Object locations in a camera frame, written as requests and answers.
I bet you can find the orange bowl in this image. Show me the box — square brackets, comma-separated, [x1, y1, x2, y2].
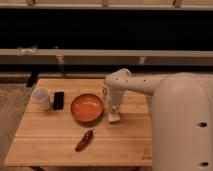
[70, 94, 104, 124]

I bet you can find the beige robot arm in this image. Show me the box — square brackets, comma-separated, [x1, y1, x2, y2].
[104, 69, 213, 171]

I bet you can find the black rectangular box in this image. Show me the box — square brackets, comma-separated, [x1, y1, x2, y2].
[53, 92, 64, 110]

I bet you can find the small white bottle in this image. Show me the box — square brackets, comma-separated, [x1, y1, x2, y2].
[102, 85, 108, 102]

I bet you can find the white sponge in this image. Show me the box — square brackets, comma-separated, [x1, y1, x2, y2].
[108, 111, 120, 123]

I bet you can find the wooden rail frame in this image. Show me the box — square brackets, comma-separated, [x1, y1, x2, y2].
[0, 48, 213, 66]

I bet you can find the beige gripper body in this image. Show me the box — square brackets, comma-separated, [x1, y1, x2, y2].
[106, 88, 124, 114]

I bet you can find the white paper cup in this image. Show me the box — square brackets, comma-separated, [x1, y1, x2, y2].
[31, 88, 51, 110]

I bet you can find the red chili pepper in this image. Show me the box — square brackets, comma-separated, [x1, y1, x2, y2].
[75, 129, 94, 152]

